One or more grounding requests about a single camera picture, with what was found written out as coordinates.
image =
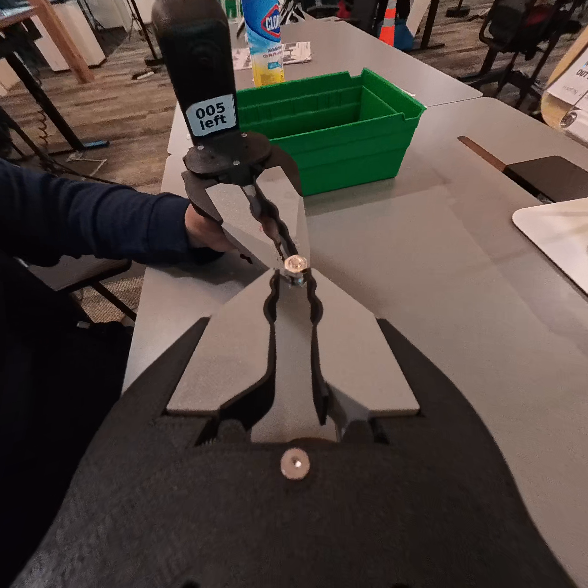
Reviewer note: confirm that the person's left hand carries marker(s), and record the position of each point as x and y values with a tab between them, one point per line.
202	229

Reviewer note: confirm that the white power strip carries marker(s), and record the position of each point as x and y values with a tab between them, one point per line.
142	74

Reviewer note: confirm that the wooden display board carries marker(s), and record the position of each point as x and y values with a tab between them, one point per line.
551	104

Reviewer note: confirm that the black desk frame blue foot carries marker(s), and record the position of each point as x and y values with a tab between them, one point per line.
96	144

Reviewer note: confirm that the black office chair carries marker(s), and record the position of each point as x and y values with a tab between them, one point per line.
519	27

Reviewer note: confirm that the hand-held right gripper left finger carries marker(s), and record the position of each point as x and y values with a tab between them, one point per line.
220	363

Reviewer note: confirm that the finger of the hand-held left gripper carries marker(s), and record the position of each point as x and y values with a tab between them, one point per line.
289	206
239	220

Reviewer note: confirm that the person's left forearm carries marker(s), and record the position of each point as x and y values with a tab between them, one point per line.
92	211

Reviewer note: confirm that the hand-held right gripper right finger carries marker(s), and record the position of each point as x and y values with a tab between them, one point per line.
367	367

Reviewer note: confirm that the person's dark clothed body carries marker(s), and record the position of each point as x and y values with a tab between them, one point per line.
46	436

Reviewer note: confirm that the green plastic bin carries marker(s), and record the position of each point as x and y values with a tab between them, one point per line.
344	151

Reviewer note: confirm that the white cabinet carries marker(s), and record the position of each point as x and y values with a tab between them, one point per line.
87	41

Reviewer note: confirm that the grey office chair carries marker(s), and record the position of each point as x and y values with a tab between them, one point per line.
78	271

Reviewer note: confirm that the printed instruction sheet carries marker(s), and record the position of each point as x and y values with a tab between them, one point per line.
579	76

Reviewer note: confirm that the orange traffic cone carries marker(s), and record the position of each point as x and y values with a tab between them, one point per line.
389	23

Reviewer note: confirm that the disinfectant wipes canister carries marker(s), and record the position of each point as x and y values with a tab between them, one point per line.
266	55

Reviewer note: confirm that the white metal stand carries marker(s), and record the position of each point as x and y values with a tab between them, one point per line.
556	229

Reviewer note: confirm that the silver hex bolt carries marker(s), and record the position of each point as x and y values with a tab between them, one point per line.
295	264

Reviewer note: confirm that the printed paper leaflet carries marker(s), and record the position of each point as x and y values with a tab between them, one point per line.
296	53

